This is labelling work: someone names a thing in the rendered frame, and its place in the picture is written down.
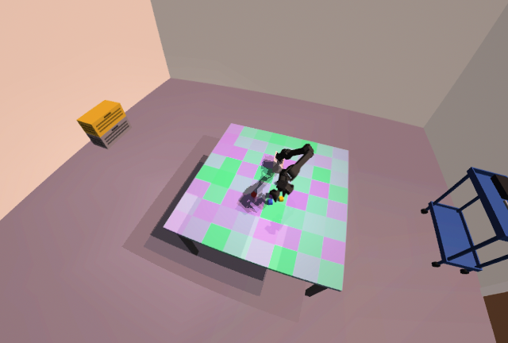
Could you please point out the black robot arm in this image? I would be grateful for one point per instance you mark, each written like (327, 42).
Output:
(294, 169)

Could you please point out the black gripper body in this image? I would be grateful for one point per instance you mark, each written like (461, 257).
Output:
(276, 193)

